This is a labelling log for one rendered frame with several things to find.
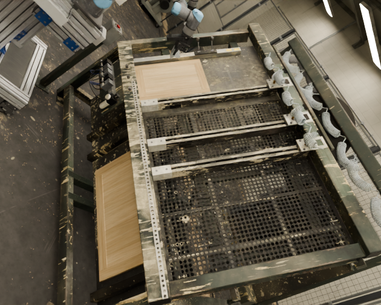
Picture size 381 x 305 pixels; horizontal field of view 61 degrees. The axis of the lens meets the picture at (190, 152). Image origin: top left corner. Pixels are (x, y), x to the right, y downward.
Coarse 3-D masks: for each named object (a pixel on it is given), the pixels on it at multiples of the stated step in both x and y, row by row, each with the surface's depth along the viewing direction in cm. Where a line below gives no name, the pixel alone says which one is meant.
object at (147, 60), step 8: (232, 48) 290; (160, 56) 281; (168, 56) 281; (184, 56) 282; (192, 56) 283; (200, 56) 285; (208, 56) 287; (216, 56) 288; (136, 64) 278; (144, 64) 280
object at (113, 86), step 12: (108, 60) 268; (108, 72) 259; (120, 72) 267; (96, 84) 261; (108, 84) 253; (120, 84) 259; (96, 96) 255; (108, 96) 245; (120, 96) 252; (108, 108) 254
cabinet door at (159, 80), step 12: (192, 60) 282; (144, 72) 272; (156, 72) 273; (168, 72) 273; (180, 72) 273; (192, 72) 274; (144, 84) 263; (156, 84) 264; (168, 84) 264; (180, 84) 265; (192, 84) 265; (204, 84) 265; (144, 96) 255; (156, 96) 255; (168, 96) 256
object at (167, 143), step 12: (300, 108) 225; (288, 120) 232; (312, 120) 232; (204, 132) 228; (216, 132) 229; (228, 132) 230; (240, 132) 229; (252, 132) 231; (264, 132) 234; (276, 132) 237; (156, 144) 221; (168, 144) 223; (180, 144) 225; (192, 144) 228
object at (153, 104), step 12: (276, 72) 245; (276, 84) 254; (288, 84) 254; (180, 96) 249; (192, 96) 250; (204, 96) 249; (216, 96) 249; (228, 96) 252; (240, 96) 255; (252, 96) 258; (264, 96) 261; (144, 108) 244; (156, 108) 247; (168, 108) 249
